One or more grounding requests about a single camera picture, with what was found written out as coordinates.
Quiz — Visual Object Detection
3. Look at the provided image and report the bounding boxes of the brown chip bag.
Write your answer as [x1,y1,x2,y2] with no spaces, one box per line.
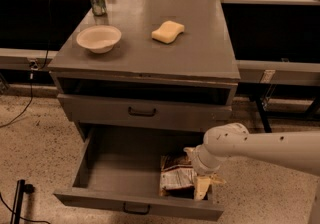
[158,153,227,198]

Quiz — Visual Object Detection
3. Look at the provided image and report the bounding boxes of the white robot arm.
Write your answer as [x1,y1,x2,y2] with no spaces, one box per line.
[185,123,320,224]

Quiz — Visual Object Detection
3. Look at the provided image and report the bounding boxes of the closed grey upper drawer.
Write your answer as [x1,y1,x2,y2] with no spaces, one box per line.
[58,94,232,132]

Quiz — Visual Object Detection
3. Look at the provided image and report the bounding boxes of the open grey bottom drawer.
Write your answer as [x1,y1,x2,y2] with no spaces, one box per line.
[54,126,223,221]

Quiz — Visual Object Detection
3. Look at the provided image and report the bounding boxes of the grey drawer cabinet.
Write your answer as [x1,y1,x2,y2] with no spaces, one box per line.
[49,0,240,142]

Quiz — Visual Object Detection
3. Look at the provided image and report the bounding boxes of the black table leg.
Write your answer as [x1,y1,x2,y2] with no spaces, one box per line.
[255,97,272,133]

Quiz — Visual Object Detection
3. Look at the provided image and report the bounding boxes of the yellow sponge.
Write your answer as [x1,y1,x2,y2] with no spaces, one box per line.
[151,21,185,44]

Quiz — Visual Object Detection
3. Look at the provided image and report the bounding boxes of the white paper bowl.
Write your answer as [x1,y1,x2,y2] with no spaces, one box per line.
[76,25,122,54]

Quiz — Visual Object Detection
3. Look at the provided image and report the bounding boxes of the black stand bottom left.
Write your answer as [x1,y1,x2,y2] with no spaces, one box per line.
[0,179,51,224]

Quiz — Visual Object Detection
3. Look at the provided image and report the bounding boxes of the black power cable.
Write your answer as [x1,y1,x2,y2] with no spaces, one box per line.
[0,0,67,129]

